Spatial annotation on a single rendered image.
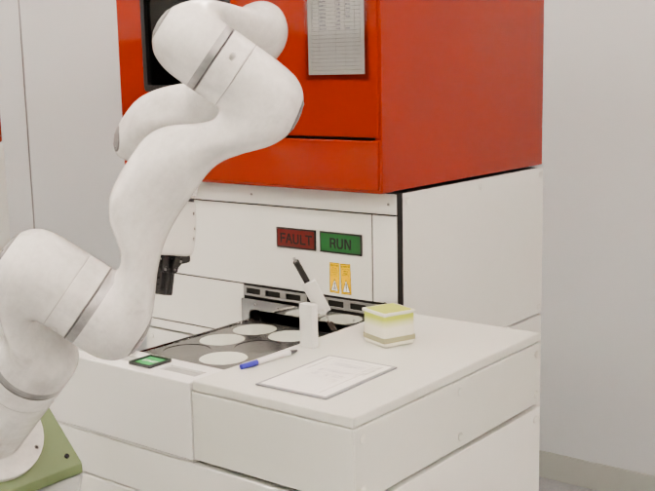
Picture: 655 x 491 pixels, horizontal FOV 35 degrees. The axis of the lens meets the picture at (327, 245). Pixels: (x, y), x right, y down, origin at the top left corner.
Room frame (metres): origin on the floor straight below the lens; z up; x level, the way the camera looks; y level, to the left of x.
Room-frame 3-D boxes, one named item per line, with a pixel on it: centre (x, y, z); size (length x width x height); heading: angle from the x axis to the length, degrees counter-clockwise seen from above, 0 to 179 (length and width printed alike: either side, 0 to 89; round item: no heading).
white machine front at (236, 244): (2.46, 0.17, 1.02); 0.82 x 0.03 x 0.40; 52
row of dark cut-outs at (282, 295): (2.35, 0.03, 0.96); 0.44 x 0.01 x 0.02; 52
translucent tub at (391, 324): (1.94, -0.11, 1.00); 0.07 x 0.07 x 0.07; 31
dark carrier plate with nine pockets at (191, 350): (2.17, 0.15, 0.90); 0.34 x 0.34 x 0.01; 52
